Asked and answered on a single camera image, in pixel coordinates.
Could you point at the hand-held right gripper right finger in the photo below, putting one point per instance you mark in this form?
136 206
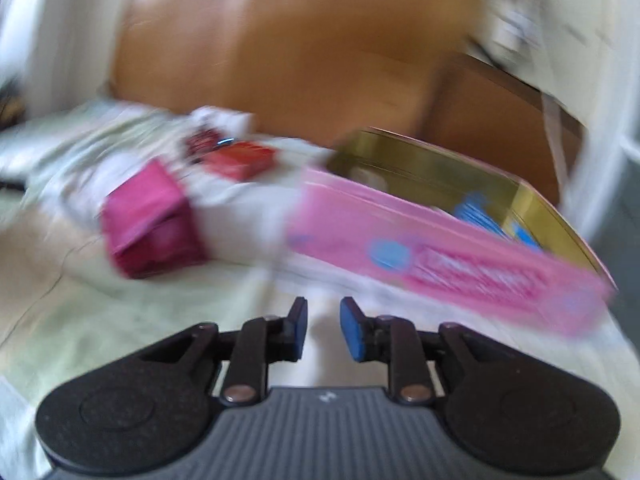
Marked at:
352 330

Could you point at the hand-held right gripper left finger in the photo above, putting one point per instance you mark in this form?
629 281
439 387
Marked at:
299 330

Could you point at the pink box with gold inside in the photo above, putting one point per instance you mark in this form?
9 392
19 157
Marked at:
450 260

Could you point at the blue polka dot bow headband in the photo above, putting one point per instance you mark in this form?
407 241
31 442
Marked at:
480 215

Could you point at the magenta pouch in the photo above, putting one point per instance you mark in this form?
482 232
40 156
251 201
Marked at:
150 225

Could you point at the red box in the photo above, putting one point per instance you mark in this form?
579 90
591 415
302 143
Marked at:
240 160

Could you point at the brown board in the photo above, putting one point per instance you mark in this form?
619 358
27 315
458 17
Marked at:
490 110

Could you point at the large brown cardboard box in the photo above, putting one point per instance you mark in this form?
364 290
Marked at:
300 60

